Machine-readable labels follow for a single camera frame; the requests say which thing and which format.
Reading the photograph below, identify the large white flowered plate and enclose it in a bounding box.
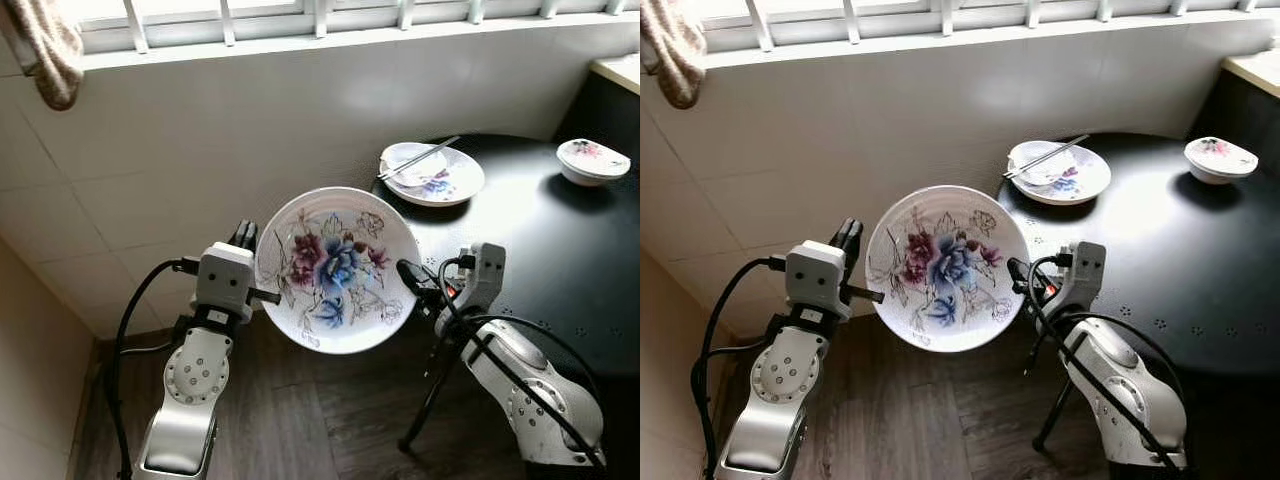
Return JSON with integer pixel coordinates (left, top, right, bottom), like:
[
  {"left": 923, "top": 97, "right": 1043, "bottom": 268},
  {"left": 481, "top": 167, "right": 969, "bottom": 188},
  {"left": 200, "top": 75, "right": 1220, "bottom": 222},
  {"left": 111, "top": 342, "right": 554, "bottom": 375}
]
[
  {"left": 255, "top": 187, "right": 423, "bottom": 354},
  {"left": 865, "top": 185, "right": 1031, "bottom": 353}
]

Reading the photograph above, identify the small white flowered plate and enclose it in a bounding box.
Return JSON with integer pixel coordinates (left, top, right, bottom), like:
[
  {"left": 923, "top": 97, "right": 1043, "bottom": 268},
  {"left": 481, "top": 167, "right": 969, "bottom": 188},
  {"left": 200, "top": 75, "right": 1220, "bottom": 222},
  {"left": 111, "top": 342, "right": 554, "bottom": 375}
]
[
  {"left": 1005, "top": 140, "right": 1113, "bottom": 206},
  {"left": 378, "top": 142, "right": 486, "bottom": 208}
]

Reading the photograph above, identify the round black table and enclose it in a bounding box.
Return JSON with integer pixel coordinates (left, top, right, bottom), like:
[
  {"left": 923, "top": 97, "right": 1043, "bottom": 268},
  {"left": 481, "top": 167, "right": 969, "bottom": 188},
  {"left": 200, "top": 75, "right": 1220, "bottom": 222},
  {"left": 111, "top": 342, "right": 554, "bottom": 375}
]
[
  {"left": 995, "top": 130, "right": 1280, "bottom": 456},
  {"left": 372, "top": 133, "right": 641, "bottom": 456}
]

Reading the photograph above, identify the metal chopstick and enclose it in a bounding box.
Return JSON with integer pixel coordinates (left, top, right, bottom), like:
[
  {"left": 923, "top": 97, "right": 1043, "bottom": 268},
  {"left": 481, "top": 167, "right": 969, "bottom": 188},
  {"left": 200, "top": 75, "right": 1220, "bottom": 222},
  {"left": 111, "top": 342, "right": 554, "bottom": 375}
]
[
  {"left": 1007, "top": 136, "right": 1091, "bottom": 179},
  {"left": 1003, "top": 133, "right": 1088, "bottom": 176},
  {"left": 382, "top": 138, "right": 463, "bottom": 182},
  {"left": 378, "top": 135, "right": 460, "bottom": 179}
]

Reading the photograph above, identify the white flowered bowl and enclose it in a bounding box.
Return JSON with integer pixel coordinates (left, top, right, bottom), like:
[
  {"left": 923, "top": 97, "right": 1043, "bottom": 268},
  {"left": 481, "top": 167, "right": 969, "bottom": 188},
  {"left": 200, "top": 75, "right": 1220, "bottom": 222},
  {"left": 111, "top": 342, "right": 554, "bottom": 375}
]
[
  {"left": 556, "top": 138, "right": 633, "bottom": 188},
  {"left": 1184, "top": 136, "right": 1260, "bottom": 186}
]

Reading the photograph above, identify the white window grille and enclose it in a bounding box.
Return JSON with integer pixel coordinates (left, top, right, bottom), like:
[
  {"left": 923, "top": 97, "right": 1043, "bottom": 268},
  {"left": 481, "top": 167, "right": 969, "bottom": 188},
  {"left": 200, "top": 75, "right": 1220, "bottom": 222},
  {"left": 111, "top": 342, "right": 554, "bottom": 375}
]
[
  {"left": 75, "top": 0, "right": 641, "bottom": 56},
  {"left": 700, "top": 0, "right": 1280, "bottom": 51}
]

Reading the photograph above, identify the dark cabinet with beige top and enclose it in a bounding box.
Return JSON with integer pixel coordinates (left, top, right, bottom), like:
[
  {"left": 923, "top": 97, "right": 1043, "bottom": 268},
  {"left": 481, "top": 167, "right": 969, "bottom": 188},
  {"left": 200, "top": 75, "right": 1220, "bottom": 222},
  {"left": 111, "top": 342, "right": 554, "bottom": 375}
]
[
  {"left": 555, "top": 55, "right": 641, "bottom": 161},
  {"left": 1195, "top": 45, "right": 1280, "bottom": 151}
]

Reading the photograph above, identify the beige patterned cloth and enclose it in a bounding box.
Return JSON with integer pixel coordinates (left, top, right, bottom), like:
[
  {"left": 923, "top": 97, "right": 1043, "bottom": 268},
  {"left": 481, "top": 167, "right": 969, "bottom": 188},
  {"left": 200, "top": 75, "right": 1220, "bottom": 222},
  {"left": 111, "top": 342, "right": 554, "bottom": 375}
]
[
  {"left": 640, "top": 0, "right": 708, "bottom": 111},
  {"left": 0, "top": 0, "right": 86, "bottom": 111}
]

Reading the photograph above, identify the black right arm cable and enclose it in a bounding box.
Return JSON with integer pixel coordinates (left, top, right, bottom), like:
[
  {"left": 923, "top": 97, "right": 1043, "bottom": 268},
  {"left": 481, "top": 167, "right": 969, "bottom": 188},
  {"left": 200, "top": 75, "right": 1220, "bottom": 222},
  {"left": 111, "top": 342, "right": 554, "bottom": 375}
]
[
  {"left": 430, "top": 254, "right": 608, "bottom": 471},
  {"left": 1020, "top": 252, "right": 1191, "bottom": 471}
]

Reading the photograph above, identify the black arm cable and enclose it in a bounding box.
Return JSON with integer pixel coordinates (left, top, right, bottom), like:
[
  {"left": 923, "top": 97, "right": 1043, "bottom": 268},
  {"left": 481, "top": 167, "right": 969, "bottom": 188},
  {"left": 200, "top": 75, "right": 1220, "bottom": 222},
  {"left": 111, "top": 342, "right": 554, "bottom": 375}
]
[
  {"left": 1020, "top": 252, "right": 1191, "bottom": 471},
  {"left": 108, "top": 257, "right": 201, "bottom": 480},
  {"left": 430, "top": 254, "right": 608, "bottom": 471},
  {"left": 690, "top": 255, "right": 791, "bottom": 480}
]

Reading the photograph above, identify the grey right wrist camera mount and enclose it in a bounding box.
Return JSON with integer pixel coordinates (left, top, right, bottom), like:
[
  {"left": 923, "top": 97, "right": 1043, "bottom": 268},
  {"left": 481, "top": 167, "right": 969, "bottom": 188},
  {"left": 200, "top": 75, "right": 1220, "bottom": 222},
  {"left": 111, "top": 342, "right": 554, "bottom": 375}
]
[
  {"left": 440, "top": 242, "right": 506, "bottom": 336},
  {"left": 1055, "top": 240, "right": 1108, "bottom": 321}
]

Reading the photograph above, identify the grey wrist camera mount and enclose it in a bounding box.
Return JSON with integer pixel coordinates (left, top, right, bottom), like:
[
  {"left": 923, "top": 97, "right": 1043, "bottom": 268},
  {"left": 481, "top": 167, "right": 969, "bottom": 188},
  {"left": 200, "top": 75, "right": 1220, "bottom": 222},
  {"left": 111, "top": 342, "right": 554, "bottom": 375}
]
[
  {"left": 785, "top": 240, "right": 851, "bottom": 321},
  {"left": 193, "top": 243, "right": 258, "bottom": 323},
  {"left": 1055, "top": 240, "right": 1108, "bottom": 321},
  {"left": 440, "top": 242, "right": 506, "bottom": 336}
]

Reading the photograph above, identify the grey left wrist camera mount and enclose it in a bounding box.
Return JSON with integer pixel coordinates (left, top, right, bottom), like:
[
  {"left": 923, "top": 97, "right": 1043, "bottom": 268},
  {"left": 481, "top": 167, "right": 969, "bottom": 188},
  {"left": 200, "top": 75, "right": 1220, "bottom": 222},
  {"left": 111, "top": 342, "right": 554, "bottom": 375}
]
[
  {"left": 785, "top": 240, "right": 851, "bottom": 321},
  {"left": 193, "top": 243, "right": 258, "bottom": 323}
]

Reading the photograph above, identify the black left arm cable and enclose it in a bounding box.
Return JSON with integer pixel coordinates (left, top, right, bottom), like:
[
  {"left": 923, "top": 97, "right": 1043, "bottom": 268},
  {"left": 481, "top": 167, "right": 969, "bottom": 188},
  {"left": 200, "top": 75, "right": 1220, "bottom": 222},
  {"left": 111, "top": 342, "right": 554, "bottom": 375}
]
[
  {"left": 108, "top": 257, "right": 201, "bottom": 480},
  {"left": 690, "top": 255, "right": 791, "bottom": 480}
]

